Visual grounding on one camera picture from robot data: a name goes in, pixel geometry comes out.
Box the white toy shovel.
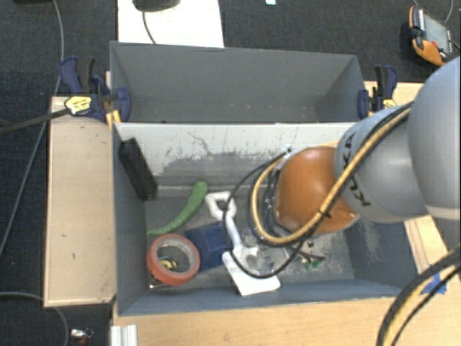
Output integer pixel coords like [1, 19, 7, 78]
[205, 190, 282, 297]

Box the dark blue box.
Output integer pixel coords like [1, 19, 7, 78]
[184, 221, 232, 272]

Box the green toy cucumber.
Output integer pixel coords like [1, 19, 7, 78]
[146, 180, 210, 237]

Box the red tape roll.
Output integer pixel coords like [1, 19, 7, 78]
[146, 233, 202, 287]

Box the grey metal bin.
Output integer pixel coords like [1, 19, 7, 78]
[109, 40, 412, 317]

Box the black flat block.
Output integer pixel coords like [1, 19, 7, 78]
[118, 137, 158, 202]

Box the pale wood flat board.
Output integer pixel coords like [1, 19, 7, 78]
[42, 95, 118, 308]

